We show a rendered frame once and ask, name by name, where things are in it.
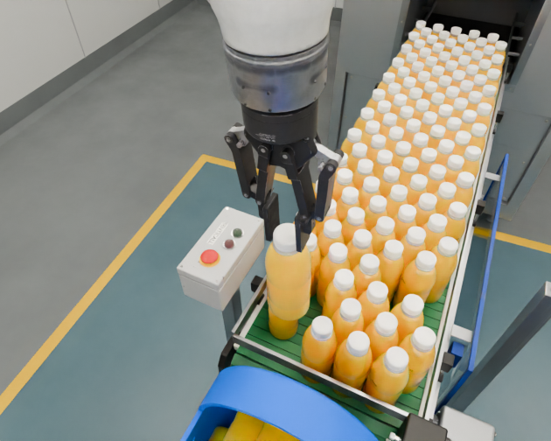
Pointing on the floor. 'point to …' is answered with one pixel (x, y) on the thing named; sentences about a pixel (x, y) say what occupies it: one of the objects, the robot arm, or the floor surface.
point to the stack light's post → (509, 345)
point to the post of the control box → (232, 312)
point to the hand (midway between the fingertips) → (287, 223)
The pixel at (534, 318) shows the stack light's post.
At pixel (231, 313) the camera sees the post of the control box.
